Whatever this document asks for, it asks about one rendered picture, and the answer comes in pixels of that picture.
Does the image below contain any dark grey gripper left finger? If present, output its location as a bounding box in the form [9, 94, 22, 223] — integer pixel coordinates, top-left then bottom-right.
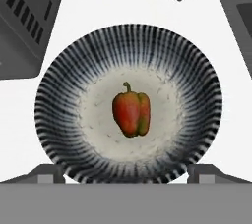
[1, 164, 66, 185]

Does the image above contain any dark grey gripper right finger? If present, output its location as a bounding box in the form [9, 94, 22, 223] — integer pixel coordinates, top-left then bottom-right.
[187, 163, 252, 185]

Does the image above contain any black and white striped bowl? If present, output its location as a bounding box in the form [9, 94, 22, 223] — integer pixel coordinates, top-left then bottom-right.
[33, 23, 223, 185]

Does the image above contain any grey sink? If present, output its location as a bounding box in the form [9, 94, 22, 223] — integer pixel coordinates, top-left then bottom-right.
[215, 0, 252, 80]

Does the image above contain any dark grey microwave oven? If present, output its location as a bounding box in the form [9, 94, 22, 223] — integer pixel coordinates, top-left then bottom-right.
[0, 0, 70, 81]

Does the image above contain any red bell pepper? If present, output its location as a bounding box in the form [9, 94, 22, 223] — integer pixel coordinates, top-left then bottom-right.
[111, 81, 152, 139]

